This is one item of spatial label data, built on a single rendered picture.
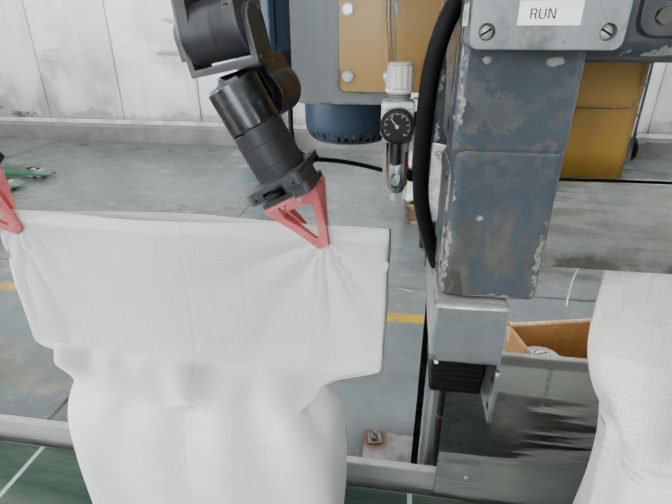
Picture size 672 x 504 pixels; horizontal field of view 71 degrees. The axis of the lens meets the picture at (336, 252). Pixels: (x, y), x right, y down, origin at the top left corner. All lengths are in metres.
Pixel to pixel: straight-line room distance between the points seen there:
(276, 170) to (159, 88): 5.76
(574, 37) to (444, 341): 0.22
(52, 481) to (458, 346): 1.03
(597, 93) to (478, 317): 0.32
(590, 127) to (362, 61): 0.31
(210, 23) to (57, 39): 6.38
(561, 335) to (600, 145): 1.44
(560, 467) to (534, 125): 0.84
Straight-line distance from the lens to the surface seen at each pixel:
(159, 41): 6.18
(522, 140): 0.33
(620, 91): 0.61
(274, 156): 0.50
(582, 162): 0.67
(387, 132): 0.52
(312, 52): 0.72
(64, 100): 6.96
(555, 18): 0.28
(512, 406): 0.96
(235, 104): 0.50
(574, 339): 2.09
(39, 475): 1.29
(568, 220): 0.54
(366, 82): 0.70
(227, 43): 0.50
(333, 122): 0.76
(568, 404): 0.98
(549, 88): 0.33
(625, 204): 0.55
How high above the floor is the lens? 1.25
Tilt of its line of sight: 25 degrees down
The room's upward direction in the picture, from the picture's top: straight up
